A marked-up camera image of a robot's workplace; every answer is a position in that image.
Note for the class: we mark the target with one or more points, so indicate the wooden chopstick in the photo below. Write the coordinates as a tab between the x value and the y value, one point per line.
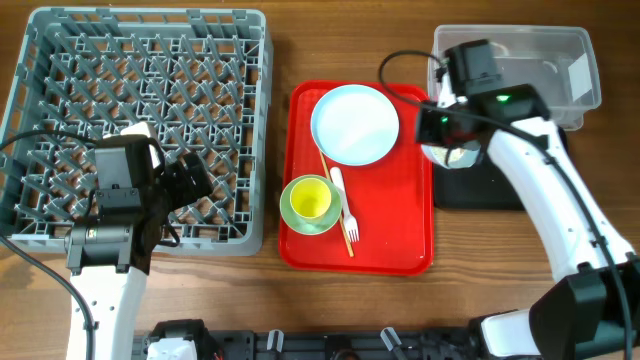
341	222

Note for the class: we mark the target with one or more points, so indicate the black waste tray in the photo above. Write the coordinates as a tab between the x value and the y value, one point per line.
480	187

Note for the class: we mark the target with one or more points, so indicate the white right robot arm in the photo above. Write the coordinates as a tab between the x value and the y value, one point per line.
593	307

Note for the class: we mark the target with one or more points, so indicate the clear plastic bin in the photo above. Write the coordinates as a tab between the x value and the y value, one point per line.
559	61

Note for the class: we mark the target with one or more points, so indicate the red plastic tray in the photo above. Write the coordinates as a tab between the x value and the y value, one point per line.
392	199

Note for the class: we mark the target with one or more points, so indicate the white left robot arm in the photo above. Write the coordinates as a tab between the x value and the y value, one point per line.
109	252

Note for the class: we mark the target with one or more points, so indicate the large light blue plate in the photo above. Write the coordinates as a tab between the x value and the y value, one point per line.
354	125

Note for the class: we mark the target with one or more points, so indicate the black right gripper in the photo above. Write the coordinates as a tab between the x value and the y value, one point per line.
427	132

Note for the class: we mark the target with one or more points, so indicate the yellow plastic cup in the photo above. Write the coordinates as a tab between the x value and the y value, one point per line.
310	198

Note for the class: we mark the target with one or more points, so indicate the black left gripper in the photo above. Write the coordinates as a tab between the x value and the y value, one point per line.
187	192

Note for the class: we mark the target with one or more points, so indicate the grey dishwasher rack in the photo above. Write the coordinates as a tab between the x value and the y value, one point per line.
201	78

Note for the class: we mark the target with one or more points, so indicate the rice and food scraps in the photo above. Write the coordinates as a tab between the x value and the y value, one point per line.
453	157

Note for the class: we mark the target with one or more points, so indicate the white plastic fork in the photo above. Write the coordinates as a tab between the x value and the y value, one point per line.
350	222

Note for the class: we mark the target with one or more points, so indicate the green saucer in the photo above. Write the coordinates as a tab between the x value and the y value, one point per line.
302	226

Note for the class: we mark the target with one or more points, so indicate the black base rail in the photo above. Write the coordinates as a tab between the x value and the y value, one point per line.
429	343

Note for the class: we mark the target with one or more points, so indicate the small light blue bowl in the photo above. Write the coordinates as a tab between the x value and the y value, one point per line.
471	146

